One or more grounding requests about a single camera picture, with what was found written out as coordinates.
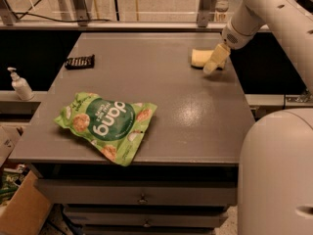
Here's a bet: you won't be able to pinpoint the black cable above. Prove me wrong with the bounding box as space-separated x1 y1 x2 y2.
13 0 112 24

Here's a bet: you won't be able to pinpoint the top drawer front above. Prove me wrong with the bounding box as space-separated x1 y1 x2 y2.
34 179 237 207

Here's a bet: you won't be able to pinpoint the black snack bar wrapper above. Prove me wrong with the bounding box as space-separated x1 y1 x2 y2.
65 55 95 70

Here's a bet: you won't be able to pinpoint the grey metal rail frame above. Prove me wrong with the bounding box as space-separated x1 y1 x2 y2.
0 0 241 32

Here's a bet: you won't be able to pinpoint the yellow sponge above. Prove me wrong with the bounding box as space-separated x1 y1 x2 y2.
191 49 213 69

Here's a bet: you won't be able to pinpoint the green rice chip bag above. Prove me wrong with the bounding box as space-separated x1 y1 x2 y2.
55 92 157 166

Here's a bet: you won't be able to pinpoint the drawer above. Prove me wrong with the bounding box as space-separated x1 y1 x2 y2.
65 207 228 228
34 179 237 207

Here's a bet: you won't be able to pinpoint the grey drawer cabinet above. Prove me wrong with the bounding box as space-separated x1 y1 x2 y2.
11 33 253 235

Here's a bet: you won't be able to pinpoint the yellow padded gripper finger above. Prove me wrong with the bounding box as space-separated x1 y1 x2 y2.
203 43 231 75

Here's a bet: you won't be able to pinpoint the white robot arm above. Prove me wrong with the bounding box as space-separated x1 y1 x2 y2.
222 0 313 235

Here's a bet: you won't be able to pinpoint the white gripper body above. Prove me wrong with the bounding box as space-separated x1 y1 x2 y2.
222 17 261 50

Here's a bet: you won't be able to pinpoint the white pump bottle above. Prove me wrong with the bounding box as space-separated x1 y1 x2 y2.
7 68 34 101

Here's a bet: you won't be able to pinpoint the green packages in box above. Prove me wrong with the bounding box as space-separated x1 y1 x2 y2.
0 164 29 206

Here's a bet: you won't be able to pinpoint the cardboard box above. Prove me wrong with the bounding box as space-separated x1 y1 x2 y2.
0 126 52 235

